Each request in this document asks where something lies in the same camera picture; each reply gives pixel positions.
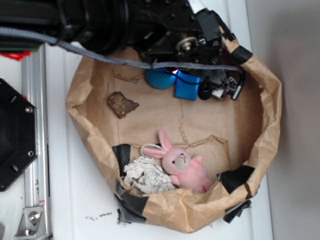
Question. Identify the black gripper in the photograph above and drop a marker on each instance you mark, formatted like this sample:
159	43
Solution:
171	36

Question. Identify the blue dimpled ball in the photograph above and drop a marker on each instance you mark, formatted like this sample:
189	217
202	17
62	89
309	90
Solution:
160	78

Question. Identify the brown rock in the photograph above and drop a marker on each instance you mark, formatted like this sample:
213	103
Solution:
120	104

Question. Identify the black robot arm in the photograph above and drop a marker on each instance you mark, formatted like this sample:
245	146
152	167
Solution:
98	29

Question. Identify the blue wooden block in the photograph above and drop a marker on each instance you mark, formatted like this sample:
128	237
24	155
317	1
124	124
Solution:
186	86

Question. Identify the crumpled white paper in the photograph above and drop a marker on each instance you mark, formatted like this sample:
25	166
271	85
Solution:
145	176

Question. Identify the pink plush bunny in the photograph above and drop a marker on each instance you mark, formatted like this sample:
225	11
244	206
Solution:
184	171

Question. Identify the metal corner bracket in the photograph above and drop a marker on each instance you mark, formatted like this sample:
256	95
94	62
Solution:
32	224

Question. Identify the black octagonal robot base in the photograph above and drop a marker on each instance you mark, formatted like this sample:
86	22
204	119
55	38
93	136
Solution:
17	135

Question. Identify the brown paper bag tray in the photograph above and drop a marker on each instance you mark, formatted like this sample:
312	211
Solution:
239	139

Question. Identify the aluminium extrusion rail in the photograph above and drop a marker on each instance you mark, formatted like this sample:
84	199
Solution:
36	176

